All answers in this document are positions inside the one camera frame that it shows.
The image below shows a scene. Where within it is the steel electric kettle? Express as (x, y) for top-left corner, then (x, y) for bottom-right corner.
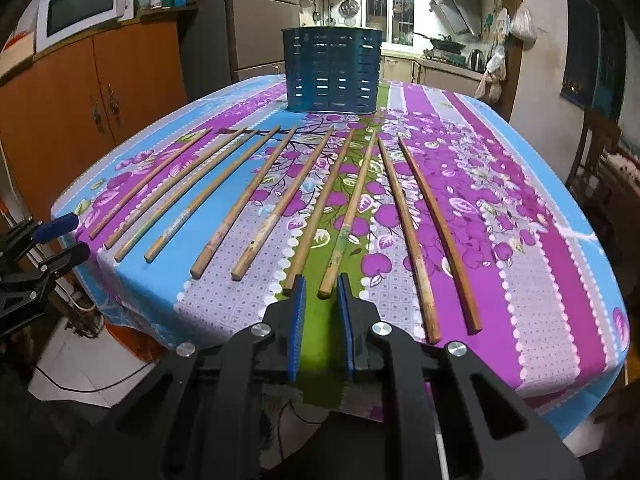
(466, 49), (486, 74)

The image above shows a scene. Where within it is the blue perforated utensil holder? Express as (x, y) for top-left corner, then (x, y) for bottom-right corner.
(282, 26), (382, 115)

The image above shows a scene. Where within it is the white hanging plastic bag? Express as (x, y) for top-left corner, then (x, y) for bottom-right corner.
(510, 2), (537, 44)

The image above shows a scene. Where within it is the orange wooden cabinet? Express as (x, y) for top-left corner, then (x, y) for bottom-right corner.
(1, 4), (198, 219)

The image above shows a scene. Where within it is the floral purple tablecloth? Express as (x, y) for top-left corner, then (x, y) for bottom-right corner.
(51, 76), (630, 434)

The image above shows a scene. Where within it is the dark wooden chopstick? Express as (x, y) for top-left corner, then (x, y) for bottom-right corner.
(398, 139), (483, 334)
(378, 139), (442, 344)

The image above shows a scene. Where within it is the grey refrigerator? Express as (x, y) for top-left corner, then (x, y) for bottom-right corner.
(180, 0), (300, 101)

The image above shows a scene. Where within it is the kitchen window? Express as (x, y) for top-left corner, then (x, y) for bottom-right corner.
(361, 0), (416, 47)

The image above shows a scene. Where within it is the wooden chair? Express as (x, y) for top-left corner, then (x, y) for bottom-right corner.
(565, 107), (622, 207)

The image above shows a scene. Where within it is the black wok on stove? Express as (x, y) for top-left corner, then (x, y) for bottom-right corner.
(413, 32), (465, 54)

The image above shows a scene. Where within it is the white microwave oven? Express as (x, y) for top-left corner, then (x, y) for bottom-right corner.
(35, 0), (132, 53)

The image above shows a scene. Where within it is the steel range hood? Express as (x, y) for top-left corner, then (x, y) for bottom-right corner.
(431, 0), (482, 38)

